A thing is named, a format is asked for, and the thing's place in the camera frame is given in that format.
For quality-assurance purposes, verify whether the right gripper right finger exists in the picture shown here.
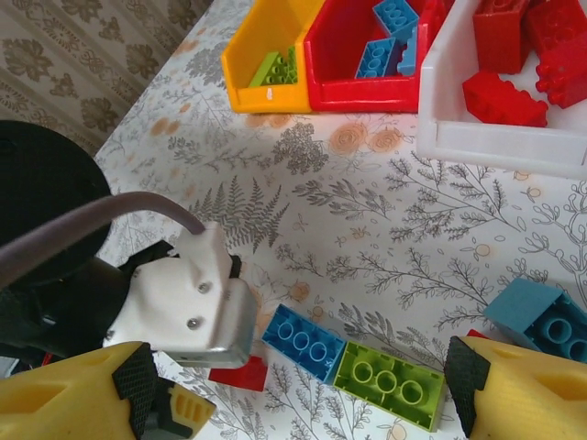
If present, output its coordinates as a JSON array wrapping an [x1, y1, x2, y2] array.
[[443, 334, 587, 440]]

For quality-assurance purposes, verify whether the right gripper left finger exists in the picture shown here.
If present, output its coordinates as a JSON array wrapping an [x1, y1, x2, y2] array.
[[0, 341, 160, 440]]

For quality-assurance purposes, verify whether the yellow plastic bin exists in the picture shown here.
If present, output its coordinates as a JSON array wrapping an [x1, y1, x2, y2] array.
[[220, 0, 316, 115]]

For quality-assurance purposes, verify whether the white plastic bin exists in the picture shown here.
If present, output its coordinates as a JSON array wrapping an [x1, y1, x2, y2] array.
[[415, 0, 587, 180]]

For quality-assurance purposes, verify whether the small green lego brick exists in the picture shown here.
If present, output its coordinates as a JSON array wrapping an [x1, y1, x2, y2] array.
[[286, 44, 300, 83]]

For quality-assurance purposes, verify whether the small red lego brick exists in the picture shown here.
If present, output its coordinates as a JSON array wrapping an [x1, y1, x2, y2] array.
[[461, 71, 549, 128], [208, 355, 270, 393], [525, 0, 587, 51]]

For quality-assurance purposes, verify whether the red plastic bin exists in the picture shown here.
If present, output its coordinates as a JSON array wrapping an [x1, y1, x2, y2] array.
[[302, 0, 435, 115]]

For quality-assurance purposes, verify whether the blue sloped lego brick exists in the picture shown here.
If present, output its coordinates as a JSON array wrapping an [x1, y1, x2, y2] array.
[[482, 277, 587, 366]]

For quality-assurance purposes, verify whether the floral patterned table cover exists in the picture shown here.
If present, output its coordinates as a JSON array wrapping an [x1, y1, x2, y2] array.
[[94, 0, 587, 440]]

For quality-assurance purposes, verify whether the left arm grey cable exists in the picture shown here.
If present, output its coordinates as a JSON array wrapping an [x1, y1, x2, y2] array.
[[0, 191, 206, 291]]

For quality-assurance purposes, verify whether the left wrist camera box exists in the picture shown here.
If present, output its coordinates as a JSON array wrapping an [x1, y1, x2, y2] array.
[[101, 222, 257, 370]]

